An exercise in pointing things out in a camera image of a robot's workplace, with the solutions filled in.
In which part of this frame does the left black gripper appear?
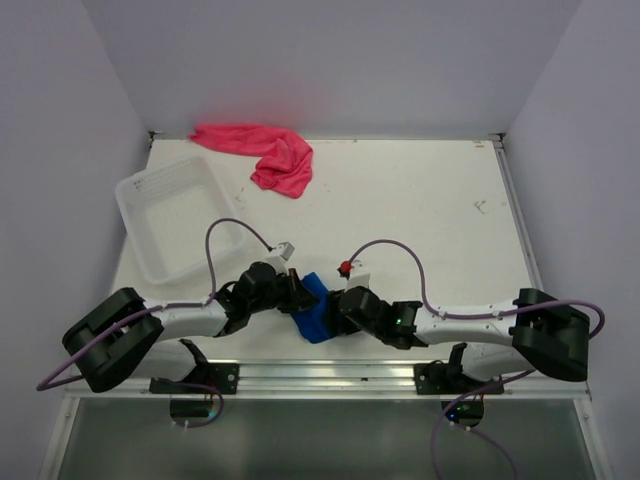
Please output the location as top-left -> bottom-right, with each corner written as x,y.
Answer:
248,267 -> 319,314

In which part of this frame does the blue towel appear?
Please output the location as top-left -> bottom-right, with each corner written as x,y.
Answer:
291,272 -> 332,344

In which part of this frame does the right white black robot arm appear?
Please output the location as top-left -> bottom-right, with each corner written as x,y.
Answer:
337,286 -> 590,393

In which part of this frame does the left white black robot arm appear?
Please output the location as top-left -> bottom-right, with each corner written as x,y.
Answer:
62,262 -> 319,393

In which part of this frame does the pink towel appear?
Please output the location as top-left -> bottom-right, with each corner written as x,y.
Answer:
187,123 -> 314,199

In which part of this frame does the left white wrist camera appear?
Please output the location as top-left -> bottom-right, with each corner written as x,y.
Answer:
265,242 -> 295,274

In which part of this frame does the front aluminium rail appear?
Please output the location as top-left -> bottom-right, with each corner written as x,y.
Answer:
63,360 -> 590,400

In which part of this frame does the aluminium rail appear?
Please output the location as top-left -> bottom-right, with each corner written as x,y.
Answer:
489,134 -> 544,290
63,360 -> 590,400

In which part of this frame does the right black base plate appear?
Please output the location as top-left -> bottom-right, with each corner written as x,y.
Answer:
413,360 -> 504,395

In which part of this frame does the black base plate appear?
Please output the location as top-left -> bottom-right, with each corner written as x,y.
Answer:
413,360 -> 504,395
149,362 -> 240,395

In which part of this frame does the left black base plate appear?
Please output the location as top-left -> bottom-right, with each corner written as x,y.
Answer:
149,362 -> 240,395

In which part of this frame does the right aluminium rail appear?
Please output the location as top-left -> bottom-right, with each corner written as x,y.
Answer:
489,134 -> 544,290

